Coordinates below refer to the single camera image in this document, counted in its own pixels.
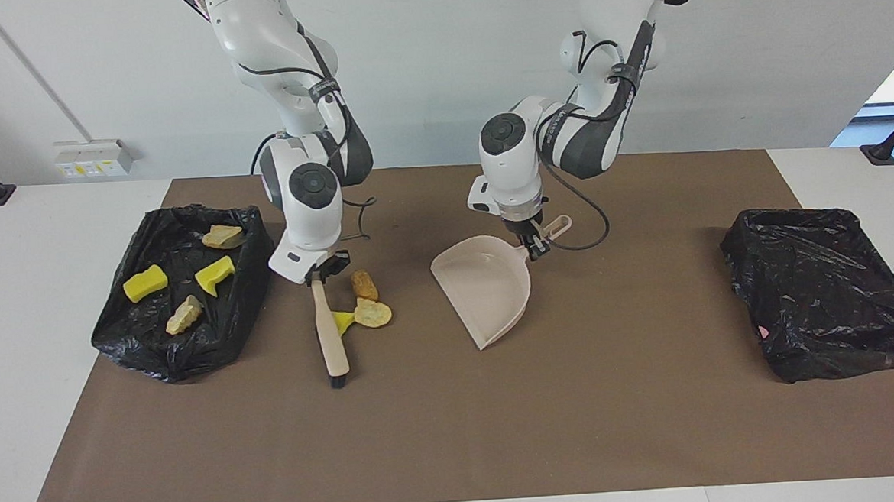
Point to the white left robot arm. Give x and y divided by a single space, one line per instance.
512 171

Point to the black bagged bin pink spot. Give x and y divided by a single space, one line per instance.
824 292

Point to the beige plastic dustpan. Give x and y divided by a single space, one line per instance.
487 279

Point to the pale beige foam chunk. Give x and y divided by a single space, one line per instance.
184 314
222 236

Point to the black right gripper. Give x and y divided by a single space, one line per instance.
333 263

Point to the white wall socket box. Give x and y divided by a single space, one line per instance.
90 159

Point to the brown table mat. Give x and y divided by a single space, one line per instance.
457 449

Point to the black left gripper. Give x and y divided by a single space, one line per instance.
526 228

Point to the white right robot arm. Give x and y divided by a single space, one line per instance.
311 212

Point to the orange-brown foam cylinder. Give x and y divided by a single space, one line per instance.
364 284

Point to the tan foam chunk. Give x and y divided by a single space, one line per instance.
374 314

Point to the yellow curved sponge wedge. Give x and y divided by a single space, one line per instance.
343 320

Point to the green and yellow sponge piece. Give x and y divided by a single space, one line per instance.
215 275

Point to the beige hand brush black bristles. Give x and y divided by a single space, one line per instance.
330 333

